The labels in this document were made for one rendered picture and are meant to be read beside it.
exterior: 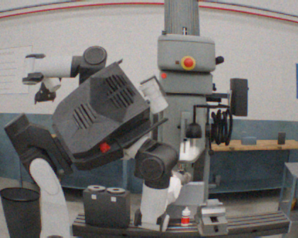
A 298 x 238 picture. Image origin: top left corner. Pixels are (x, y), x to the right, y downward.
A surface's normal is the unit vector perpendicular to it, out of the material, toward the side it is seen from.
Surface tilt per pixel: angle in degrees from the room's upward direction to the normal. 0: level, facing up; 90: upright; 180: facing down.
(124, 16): 90
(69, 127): 74
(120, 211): 90
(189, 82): 90
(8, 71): 90
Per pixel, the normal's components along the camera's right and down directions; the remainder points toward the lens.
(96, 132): -0.19, -0.20
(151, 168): -0.35, 0.20
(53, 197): 0.29, 0.08
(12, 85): -0.03, 0.08
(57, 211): 0.19, 0.49
